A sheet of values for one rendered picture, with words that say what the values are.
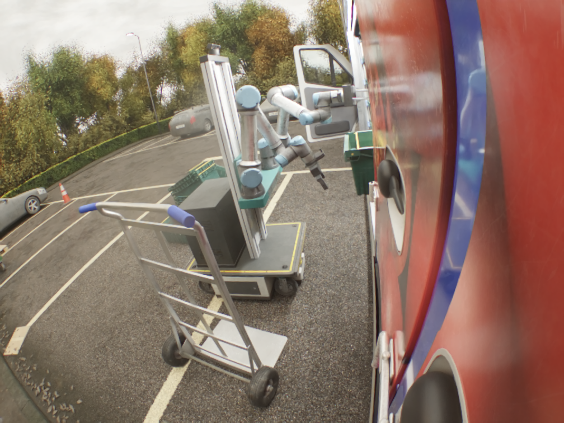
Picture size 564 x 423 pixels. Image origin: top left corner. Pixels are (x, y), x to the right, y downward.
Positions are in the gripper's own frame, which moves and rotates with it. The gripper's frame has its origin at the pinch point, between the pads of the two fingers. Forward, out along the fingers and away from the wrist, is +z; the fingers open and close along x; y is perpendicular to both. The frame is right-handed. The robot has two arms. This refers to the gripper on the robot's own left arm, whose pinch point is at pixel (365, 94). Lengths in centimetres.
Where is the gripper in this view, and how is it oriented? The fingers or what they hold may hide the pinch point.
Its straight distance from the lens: 160.0
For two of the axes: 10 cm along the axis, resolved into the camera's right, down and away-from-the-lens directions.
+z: 9.6, -0.4, -2.9
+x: 1.6, 9.0, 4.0
